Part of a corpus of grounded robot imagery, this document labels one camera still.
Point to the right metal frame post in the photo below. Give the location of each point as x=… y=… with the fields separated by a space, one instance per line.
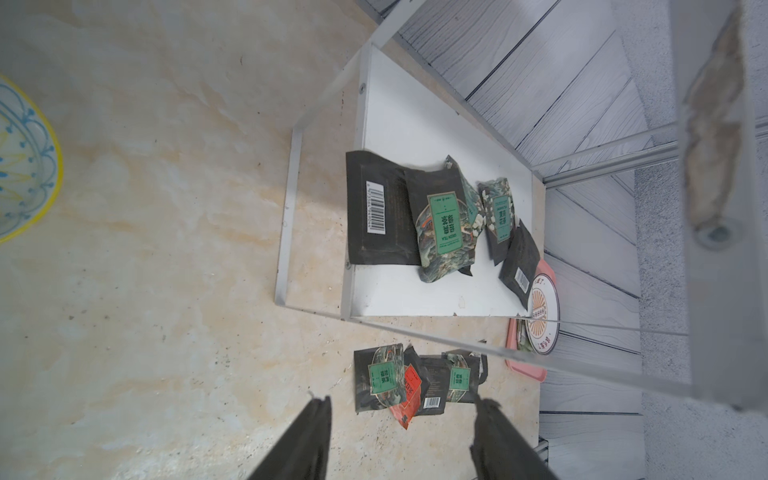
x=602 y=160

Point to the white two-tier shelf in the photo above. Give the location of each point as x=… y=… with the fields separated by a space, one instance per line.
x=726 y=272

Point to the black barcode tea bag top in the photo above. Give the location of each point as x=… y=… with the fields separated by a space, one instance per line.
x=483 y=366

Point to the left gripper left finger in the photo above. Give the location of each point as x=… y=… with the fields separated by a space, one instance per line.
x=302 y=452

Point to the green tea bag top shelf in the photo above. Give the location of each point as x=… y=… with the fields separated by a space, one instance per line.
x=379 y=377

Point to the black barcode tea bag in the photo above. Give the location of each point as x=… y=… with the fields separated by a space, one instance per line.
x=520 y=264
x=483 y=366
x=380 y=226

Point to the round patterned plate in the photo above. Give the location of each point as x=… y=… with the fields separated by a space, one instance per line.
x=543 y=326

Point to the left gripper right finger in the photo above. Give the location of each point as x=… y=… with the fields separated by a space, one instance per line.
x=499 y=451

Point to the small green tea bag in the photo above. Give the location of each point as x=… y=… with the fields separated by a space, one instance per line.
x=500 y=216
x=465 y=369

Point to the yellow patterned bowl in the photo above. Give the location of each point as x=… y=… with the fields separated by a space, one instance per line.
x=31 y=162

